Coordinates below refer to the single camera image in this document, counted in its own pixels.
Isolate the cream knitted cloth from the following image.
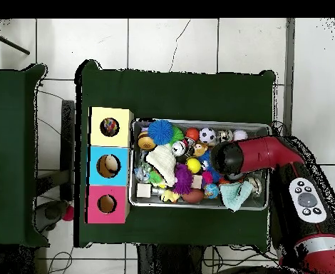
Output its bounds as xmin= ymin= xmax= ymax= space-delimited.
xmin=145 ymin=143 xmax=177 ymax=187

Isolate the large blue spiky ball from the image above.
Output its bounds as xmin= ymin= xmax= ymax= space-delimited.
xmin=147 ymin=119 xmax=175 ymax=146

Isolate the white polka dot cloth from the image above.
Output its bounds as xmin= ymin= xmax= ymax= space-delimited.
xmin=100 ymin=117 xmax=120 ymax=137

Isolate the wooden box with three holes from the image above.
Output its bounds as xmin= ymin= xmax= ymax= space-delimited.
xmin=86 ymin=106 xmax=135 ymax=225

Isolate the silver mesh bin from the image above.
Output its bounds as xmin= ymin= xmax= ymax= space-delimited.
xmin=128 ymin=118 xmax=272 ymax=211

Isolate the large green spiky ball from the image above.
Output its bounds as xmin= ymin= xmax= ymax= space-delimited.
xmin=170 ymin=125 xmax=185 ymax=145

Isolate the wooden burger toy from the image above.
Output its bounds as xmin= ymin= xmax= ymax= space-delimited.
xmin=136 ymin=131 xmax=157 ymax=151

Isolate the plain yellow ball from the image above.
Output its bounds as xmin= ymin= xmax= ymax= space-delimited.
xmin=186 ymin=158 xmax=202 ymax=174

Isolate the purple spiky ball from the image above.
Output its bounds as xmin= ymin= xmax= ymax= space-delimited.
xmin=172 ymin=163 xmax=194 ymax=196

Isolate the black and white soccer ball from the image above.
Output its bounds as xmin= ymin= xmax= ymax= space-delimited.
xmin=199 ymin=127 xmax=217 ymax=144

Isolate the white baseball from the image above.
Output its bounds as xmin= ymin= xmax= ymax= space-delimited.
xmin=232 ymin=129 xmax=249 ymax=141

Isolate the mint green knitted cloth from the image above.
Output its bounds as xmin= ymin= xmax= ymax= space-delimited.
xmin=218 ymin=181 xmax=254 ymax=213

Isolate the grey emergency stop red button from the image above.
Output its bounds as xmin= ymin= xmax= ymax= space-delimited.
xmin=34 ymin=199 xmax=75 ymax=233

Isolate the black tripod leg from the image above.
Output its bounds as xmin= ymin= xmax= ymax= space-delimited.
xmin=0 ymin=26 xmax=31 ymax=56

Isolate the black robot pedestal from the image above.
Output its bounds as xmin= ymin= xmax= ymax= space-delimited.
xmin=135 ymin=243 xmax=205 ymax=274

